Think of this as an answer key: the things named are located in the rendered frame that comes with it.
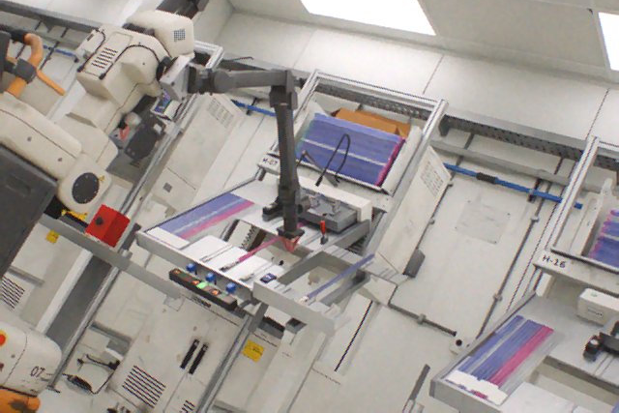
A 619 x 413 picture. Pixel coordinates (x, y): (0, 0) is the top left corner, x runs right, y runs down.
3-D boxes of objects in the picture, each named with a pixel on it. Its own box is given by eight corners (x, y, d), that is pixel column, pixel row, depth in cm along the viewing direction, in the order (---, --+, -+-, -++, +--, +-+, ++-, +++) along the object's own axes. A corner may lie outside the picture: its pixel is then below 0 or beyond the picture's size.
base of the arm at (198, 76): (170, 60, 238) (196, 68, 232) (189, 58, 245) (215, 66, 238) (168, 86, 241) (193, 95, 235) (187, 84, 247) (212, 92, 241)
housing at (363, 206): (360, 236, 322) (361, 207, 316) (277, 203, 351) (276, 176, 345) (371, 229, 328) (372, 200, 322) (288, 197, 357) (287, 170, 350)
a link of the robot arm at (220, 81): (278, 65, 281) (299, 67, 275) (277, 102, 284) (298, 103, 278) (191, 68, 246) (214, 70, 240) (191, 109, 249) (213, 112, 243)
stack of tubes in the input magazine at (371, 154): (376, 187, 324) (404, 134, 330) (289, 157, 354) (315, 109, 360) (387, 198, 334) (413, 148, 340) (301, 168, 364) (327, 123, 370)
